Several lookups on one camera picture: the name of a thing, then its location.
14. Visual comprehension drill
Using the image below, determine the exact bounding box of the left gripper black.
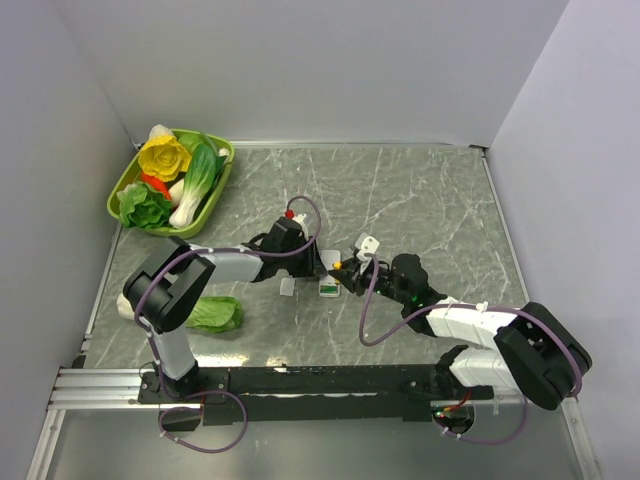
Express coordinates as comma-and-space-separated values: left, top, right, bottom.
279, 236, 328, 278

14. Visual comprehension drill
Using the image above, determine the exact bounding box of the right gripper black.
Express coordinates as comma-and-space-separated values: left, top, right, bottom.
330, 255, 410, 305

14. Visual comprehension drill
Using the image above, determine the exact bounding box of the white remote control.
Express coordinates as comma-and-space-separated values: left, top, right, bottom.
319, 250, 341, 298

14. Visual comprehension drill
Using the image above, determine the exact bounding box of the grey battery cover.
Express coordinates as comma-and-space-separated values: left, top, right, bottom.
279, 277, 296, 297

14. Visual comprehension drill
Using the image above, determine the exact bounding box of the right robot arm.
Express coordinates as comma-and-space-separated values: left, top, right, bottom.
329, 253, 592, 410

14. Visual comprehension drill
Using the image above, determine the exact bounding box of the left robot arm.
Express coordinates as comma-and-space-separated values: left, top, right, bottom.
123, 217, 327, 402

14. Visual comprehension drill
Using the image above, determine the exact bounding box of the loose green cabbage leaf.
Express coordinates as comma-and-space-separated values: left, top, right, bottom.
186, 296, 243, 333

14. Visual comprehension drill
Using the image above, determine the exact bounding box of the toy bok choy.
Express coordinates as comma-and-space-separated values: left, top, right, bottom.
169, 144, 217, 228

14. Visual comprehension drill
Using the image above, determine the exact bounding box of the red toy pepper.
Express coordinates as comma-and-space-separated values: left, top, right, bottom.
139, 172, 172, 201

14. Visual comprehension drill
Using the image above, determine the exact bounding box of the green toy lettuce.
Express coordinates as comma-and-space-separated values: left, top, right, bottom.
116, 181, 171, 230

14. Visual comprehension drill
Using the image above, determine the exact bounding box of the yellow toy cabbage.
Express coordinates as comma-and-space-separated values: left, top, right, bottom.
138, 135, 192, 182

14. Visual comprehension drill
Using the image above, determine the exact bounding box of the green plastic basket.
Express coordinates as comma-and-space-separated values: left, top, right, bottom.
107, 124, 235, 239

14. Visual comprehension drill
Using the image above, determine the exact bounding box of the white toy vegetable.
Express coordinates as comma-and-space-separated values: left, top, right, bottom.
148, 124, 174, 141

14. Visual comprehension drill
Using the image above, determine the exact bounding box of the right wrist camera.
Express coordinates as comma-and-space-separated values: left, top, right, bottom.
355, 233, 380, 262

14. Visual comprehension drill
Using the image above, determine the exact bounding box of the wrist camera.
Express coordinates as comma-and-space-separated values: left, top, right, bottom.
284, 209, 309, 237
355, 233, 380, 262

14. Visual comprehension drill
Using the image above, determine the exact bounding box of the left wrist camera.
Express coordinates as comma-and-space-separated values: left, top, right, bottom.
284, 209, 309, 237

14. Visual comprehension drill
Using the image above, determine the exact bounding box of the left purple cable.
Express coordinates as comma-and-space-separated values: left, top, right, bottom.
134, 194, 322, 371

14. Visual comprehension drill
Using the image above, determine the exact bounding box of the purple cable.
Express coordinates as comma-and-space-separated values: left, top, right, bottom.
358, 252, 584, 399
134, 194, 322, 371

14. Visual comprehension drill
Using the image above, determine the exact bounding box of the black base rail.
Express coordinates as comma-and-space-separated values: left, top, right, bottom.
138, 364, 494, 426

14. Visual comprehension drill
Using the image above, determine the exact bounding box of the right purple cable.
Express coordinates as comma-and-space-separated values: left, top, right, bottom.
358, 252, 584, 399

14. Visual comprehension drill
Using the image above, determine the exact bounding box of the aluminium frame rail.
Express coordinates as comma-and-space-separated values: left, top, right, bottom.
47, 369, 142, 410

